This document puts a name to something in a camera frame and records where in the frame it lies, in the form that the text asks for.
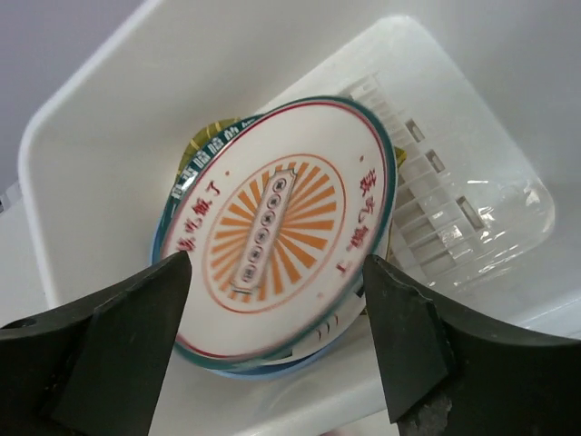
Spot orange sunburst white plate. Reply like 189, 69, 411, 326
161, 95, 398, 370

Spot white plastic bin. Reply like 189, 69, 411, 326
19, 1, 580, 435

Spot green rimmed white plate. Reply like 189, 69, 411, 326
158, 115, 364, 364

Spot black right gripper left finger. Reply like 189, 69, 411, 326
1, 253, 192, 435

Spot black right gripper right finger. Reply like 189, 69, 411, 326
362, 255, 580, 435

